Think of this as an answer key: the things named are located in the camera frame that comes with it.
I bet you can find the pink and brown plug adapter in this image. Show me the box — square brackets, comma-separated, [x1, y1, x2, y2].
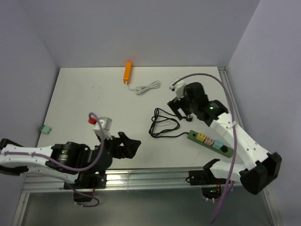
[204, 137, 214, 146]

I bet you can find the light blue plug adapter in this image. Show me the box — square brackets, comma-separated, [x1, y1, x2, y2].
[212, 140, 223, 150]

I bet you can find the yellow USB plug adapter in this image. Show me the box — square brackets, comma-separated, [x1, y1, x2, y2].
[196, 133, 206, 142]

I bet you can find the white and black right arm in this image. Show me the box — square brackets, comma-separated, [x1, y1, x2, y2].
[168, 81, 282, 194]

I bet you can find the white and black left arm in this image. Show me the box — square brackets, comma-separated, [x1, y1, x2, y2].
[0, 132, 141, 189]

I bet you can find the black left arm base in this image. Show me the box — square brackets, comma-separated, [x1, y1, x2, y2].
[63, 171, 107, 205]

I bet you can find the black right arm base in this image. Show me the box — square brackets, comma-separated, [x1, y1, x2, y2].
[185, 159, 222, 199]

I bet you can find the green plug adapter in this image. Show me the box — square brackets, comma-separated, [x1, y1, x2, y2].
[40, 125, 52, 135]

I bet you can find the green power strip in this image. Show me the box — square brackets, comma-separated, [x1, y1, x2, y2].
[187, 130, 234, 158]

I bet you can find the orange power strip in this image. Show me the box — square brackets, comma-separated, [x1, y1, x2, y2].
[123, 61, 132, 84]

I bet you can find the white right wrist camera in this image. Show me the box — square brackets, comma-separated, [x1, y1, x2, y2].
[169, 78, 186, 99]

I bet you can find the black power cable with plug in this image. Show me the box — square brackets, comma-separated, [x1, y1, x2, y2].
[148, 107, 195, 139]

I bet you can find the white power cable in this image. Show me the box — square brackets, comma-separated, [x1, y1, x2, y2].
[126, 80, 162, 96]

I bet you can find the aluminium right rail frame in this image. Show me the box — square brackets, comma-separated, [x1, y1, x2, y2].
[217, 66, 284, 226]

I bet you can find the aluminium rail frame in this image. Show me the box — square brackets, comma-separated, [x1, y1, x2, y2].
[217, 66, 284, 226]
[11, 164, 270, 226]

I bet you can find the aluminium front rail frame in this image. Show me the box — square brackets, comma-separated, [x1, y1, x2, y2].
[11, 164, 270, 226]

